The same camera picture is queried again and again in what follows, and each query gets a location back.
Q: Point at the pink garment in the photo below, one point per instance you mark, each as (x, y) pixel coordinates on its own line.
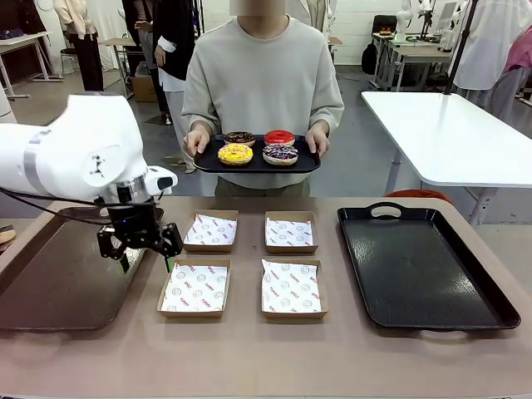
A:
(521, 54)

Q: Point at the white printed paper liner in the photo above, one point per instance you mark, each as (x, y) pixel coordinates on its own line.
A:
(195, 289)
(291, 287)
(289, 232)
(212, 230)

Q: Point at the small black serving tray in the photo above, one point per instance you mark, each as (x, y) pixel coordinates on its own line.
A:
(257, 167)

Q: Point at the dark blue folded cloth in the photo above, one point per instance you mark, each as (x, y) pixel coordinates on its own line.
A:
(12, 34)

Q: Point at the person's right hand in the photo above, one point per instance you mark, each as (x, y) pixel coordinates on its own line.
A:
(193, 141)

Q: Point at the cardboard shipping box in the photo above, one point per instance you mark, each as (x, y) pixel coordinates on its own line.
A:
(145, 87)

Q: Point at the hanging white garment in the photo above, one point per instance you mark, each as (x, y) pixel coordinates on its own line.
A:
(490, 41)

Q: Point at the yellow sprinkle donut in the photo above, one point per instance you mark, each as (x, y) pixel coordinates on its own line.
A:
(226, 154)

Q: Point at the black office chair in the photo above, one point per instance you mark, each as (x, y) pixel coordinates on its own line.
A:
(384, 23)

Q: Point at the purple drizzled sprinkle donut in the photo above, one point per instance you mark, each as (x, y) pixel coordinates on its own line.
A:
(272, 154)

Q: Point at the orange stool seat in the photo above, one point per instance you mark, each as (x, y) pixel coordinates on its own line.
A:
(415, 194)

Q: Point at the beige shoe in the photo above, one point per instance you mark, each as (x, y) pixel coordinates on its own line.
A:
(6, 237)

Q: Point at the white rounded table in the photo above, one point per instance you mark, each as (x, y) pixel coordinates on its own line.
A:
(457, 137)

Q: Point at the person's left hand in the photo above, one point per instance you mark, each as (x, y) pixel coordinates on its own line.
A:
(320, 139)

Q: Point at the black backpack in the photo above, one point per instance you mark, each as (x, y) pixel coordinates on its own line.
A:
(369, 58)

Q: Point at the grey lab table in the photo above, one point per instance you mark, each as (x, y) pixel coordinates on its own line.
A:
(415, 52)

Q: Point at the hanging cream coat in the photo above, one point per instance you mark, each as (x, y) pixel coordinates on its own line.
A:
(316, 12)

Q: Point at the person in beige sweater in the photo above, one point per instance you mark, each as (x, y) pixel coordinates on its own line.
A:
(262, 83)

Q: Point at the red glazed donut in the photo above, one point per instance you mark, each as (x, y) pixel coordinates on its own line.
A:
(279, 135)

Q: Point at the brown cardboard donut box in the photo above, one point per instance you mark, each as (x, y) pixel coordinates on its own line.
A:
(191, 313)
(291, 249)
(293, 315)
(208, 248)

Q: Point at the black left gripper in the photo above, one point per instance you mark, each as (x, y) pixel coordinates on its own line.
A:
(133, 224)

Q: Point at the person in black vest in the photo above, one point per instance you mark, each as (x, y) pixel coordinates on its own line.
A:
(174, 41)

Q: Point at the person's right forearm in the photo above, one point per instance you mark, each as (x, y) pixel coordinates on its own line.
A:
(199, 116)

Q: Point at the person's left forearm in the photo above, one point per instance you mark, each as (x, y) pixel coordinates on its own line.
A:
(328, 116)

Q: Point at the black stand pole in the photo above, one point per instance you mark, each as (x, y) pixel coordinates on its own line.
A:
(457, 62)

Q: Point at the white workbench table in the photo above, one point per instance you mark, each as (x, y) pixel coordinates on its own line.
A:
(37, 37)

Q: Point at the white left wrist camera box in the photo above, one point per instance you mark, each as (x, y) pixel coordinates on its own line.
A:
(163, 181)

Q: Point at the chocolate sprinkle donut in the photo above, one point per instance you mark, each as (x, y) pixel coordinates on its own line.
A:
(239, 138)

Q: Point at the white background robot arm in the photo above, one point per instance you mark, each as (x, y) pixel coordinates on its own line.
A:
(403, 21)

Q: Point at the small wood top table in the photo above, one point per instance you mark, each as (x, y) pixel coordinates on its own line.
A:
(118, 41)

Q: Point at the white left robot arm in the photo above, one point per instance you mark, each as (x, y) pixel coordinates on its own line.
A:
(75, 145)

